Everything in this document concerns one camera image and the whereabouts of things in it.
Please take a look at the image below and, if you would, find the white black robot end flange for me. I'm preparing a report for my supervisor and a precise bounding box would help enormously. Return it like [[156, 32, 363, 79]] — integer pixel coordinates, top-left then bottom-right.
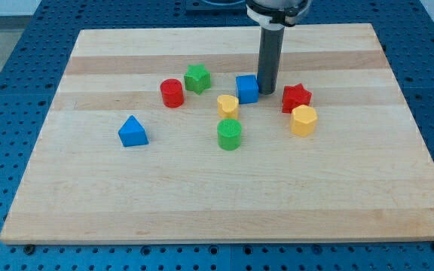
[[246, 0, 311, 30]]

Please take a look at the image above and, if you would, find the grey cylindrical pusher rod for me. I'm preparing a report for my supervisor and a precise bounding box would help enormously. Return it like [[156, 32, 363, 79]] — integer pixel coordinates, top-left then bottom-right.
[[257, 26, 285, 95]]

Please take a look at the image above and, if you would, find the red star block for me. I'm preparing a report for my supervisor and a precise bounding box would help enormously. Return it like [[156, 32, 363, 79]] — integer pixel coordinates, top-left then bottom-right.
[[282, 84, 312, 114]]

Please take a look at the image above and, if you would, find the green star block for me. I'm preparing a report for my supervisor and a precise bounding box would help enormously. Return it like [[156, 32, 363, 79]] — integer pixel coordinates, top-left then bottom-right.
[[184, 64, 211, 95]]

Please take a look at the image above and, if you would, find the blue cube block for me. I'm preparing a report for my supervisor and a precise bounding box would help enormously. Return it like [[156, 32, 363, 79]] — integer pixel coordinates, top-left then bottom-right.
[[236, 75, 259, 104]]

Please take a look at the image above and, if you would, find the yellow heart block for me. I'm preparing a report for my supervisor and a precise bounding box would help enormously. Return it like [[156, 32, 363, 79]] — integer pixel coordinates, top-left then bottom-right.
[[217, 95, 239, 120]]

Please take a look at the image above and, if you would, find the yellow hexagon block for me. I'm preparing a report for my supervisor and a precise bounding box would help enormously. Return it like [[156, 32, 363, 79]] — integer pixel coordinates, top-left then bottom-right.
[[290, 105, 318, 137]]

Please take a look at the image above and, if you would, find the green cylinder block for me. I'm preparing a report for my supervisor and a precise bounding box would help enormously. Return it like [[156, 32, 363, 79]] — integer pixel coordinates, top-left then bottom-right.
[[217, 118, 242, 151]]

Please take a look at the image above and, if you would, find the red cylinder block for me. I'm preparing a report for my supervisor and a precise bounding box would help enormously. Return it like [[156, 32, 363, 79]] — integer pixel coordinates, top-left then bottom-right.
[[160, 78, 185, 108]]

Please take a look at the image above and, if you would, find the wooden board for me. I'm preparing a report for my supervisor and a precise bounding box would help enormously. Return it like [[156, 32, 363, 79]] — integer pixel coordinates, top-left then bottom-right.
[[0, 23, 434, 245]]

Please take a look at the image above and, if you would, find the blue triangle block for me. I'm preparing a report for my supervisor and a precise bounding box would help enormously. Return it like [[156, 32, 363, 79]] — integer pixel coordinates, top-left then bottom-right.
[[118, 115, 149, 147]]

